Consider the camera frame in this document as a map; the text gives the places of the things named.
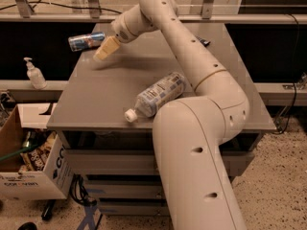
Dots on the white pump sanitizer bottle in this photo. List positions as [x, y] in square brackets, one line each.
[35, 75]

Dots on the white cardboard box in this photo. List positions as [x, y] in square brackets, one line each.
[53, 181]

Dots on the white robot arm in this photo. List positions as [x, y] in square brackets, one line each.
[187, 132]

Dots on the blue silver redbull can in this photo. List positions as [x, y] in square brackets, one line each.
[86, 41]

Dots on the grey drawer cabinet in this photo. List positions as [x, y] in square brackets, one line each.
[116, 158]

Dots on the dark blue snack bar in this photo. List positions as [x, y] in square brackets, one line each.
[204, 42]

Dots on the brown snack bag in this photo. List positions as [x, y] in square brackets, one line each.
[38, 146]

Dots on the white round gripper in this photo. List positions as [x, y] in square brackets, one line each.
[121, 28]

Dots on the clear plastic water bottle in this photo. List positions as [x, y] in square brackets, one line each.
[149, 101]

